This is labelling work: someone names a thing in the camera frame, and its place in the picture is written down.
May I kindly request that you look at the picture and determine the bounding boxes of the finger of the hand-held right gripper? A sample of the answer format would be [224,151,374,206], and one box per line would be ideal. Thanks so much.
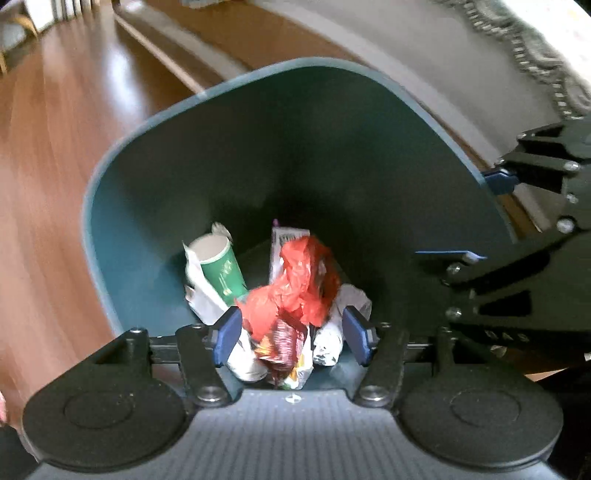
[414,226,591,333]
[480,121,591,236]

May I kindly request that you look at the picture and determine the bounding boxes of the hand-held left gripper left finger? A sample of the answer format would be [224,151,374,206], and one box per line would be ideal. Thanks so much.
[92,306,244,408]

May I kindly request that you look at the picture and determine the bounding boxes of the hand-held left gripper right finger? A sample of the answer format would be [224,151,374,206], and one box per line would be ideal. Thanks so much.
[342,306,504,409]

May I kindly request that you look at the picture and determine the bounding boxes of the white wrapper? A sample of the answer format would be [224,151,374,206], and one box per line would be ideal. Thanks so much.
[225,323,269,383]

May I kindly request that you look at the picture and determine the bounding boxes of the white sachet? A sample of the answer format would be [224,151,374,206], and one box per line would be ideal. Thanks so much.
[181,222,242,325]

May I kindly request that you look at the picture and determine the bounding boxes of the grey plastic bag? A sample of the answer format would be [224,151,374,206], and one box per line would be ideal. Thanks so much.
[313,283,373,367]

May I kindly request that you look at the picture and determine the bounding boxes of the red brown snack wrapper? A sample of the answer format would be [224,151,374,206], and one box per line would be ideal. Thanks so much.
[253,318,315,391]

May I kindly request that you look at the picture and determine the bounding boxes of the green tube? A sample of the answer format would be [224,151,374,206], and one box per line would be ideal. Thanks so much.
[189,233,250,306]

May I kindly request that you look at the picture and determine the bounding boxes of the red plastic bag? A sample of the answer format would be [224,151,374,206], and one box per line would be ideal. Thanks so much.
[238,235,343,342]

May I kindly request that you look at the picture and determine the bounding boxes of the purple white snack packet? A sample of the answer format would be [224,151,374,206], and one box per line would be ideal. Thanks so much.
[269,218,311,283]

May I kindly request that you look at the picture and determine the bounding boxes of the dark teal bin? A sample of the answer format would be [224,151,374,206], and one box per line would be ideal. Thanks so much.
[82,58,518,384]

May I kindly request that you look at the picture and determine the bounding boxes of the white bedspread with lace trim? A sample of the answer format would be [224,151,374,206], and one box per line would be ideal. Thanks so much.
[429,0,591,121]

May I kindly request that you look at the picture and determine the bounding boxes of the grey curtains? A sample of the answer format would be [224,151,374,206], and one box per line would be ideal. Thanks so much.
[25,0,100,33]

